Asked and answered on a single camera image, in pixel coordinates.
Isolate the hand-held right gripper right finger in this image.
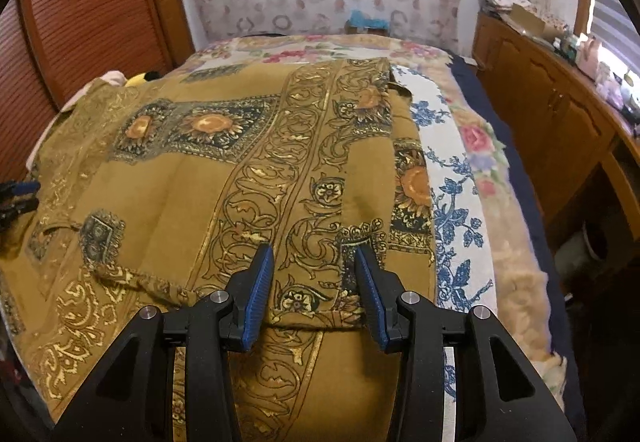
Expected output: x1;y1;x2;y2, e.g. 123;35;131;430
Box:
354;244;576;442

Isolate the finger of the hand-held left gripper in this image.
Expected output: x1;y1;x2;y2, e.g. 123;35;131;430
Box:
0;198;40;225
0;180;42;198

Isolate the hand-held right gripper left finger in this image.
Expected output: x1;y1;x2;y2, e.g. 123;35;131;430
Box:
50;242;276;442

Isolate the mustard patterned shirt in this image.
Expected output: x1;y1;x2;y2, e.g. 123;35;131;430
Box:
0;57;436;442

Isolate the trash bin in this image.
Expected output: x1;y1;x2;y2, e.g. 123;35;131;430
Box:
555;227;608;283

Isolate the navy mattress cover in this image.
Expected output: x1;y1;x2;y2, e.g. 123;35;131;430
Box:
447;49;586;438

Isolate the pink floral blanket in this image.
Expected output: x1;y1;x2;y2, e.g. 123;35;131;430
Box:
190;34;568;423

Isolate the wooden sideboard cabinet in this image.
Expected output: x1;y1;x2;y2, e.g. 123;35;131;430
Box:
472;9;640;263

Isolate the brown cardboard box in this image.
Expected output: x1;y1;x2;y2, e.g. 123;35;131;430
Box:
345;22;391;36

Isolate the blue cloth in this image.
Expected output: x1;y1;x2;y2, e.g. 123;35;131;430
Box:
350;11;390;30

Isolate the open cardboard box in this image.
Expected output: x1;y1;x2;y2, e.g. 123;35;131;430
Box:
510;2;548;35

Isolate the purple plastic bag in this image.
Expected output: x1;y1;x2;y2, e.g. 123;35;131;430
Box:
602;72;626;103

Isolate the pink jug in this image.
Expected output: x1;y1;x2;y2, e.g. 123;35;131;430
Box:
580;34;603;73

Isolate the grey zebra window blind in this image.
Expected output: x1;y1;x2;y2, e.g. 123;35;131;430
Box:
590;0;640;53

